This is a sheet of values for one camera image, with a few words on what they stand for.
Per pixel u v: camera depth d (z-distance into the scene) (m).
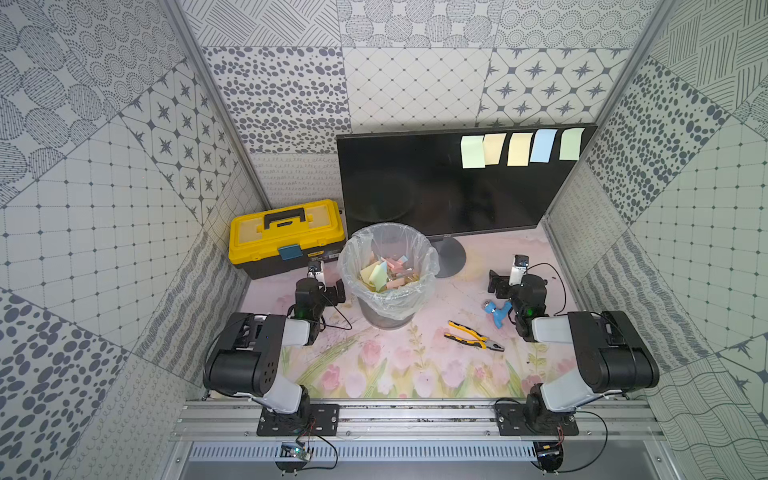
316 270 0.82
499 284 0.85
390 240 0.84
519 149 0.67
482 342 0.86
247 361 0.45
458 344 0.87
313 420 0.73
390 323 0.86
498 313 0.91
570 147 0.69
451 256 1.08
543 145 0.67
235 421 0.76
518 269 0.82
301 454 0.70
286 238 0.90
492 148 0.66
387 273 0.81
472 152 0.66
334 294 0.86
